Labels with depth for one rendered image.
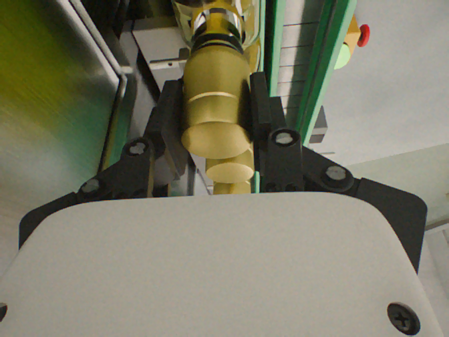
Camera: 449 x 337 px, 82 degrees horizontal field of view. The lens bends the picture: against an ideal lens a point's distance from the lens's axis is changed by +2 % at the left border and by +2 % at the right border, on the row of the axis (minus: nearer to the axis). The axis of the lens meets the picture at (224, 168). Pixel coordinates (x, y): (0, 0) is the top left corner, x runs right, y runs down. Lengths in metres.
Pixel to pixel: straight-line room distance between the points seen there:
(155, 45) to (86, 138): 0.25
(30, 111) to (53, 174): 0.05
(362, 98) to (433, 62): 0.16
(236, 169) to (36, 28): 0.17
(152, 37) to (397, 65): 0.57
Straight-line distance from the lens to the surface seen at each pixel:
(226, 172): 0.17
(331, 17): 0.40
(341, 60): 0.55
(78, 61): 0.27
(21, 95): 0.21
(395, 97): 0.87
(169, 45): 0.46
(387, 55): 0.74
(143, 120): 0.47
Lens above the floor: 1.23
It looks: 26 degrees down
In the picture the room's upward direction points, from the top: 180 degrees clockwise
